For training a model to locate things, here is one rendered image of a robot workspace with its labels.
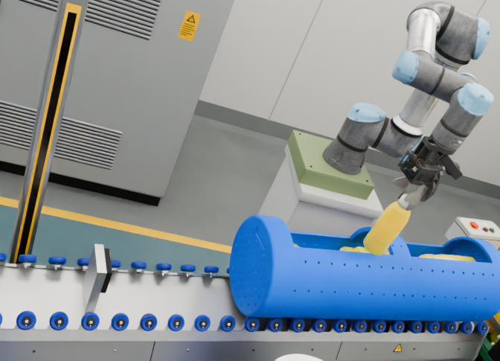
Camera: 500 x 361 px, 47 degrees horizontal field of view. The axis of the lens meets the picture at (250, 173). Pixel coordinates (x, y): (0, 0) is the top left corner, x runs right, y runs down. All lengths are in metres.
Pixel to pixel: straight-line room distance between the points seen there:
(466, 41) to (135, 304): 1.21
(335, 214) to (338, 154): 0.21
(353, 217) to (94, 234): 1.59
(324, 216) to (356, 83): 2.68
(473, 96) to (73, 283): 1.12
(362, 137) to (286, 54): 2.47
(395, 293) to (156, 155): 1.85
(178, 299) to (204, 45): 1.57
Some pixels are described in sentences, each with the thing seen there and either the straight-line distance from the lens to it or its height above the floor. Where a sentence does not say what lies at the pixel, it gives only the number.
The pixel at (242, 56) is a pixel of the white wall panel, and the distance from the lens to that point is 4.37.
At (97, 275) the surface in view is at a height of 1.07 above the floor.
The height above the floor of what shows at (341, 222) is 1.05.
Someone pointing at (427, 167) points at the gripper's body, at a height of 1.57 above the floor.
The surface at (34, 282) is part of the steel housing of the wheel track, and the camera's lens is 1.64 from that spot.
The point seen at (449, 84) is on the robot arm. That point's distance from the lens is 1.49.
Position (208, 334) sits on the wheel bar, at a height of 0.93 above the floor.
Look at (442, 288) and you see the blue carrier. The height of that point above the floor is 1.17.
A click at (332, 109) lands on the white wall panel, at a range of 4.69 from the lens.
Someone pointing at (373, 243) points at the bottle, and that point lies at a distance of 1.63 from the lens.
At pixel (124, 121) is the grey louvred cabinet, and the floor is 0.53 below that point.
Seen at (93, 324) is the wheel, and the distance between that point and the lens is 1.53.
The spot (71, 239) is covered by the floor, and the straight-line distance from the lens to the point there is 3.15.
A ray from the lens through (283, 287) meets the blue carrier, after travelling 1.55.
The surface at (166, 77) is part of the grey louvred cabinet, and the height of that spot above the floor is 0.85.
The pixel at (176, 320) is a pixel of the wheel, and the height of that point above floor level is 0.97.
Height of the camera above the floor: 2.13
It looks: 31 degrees down
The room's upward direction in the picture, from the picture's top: 24 degrees clockwise
